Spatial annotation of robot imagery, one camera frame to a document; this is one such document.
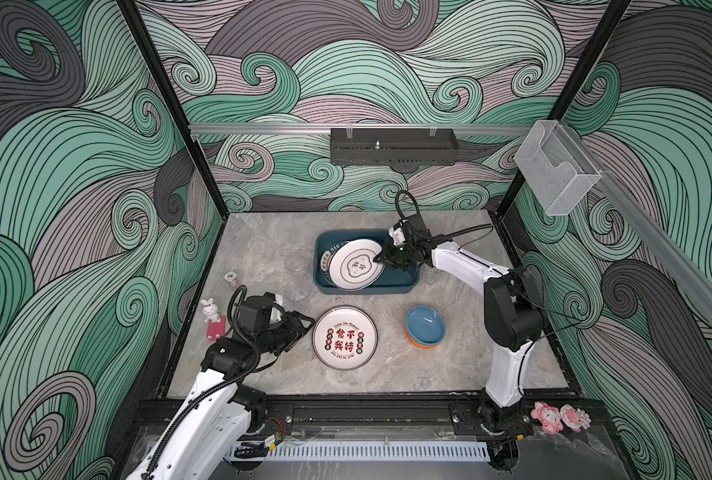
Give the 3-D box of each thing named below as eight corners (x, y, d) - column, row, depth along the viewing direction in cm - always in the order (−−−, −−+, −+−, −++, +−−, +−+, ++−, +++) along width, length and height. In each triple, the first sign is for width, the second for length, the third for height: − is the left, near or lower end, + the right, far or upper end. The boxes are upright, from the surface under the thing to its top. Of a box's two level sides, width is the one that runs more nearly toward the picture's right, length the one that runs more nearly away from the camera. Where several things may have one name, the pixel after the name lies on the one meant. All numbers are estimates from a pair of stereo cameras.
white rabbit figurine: (211, 328, 91) (200, 315, 84) (211, 314, 94) (200, 300, 87) (223, 324, 92) (214, 311, 85) (223, 310, 95) (213, 297, 88)
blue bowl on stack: (409, 354, 86) (414, 342, 79) (404, 319, 93) (409, 305, 86) (441, 354, 86) (449, 342, 79) (434, 319, 93) (441, 305, 86)
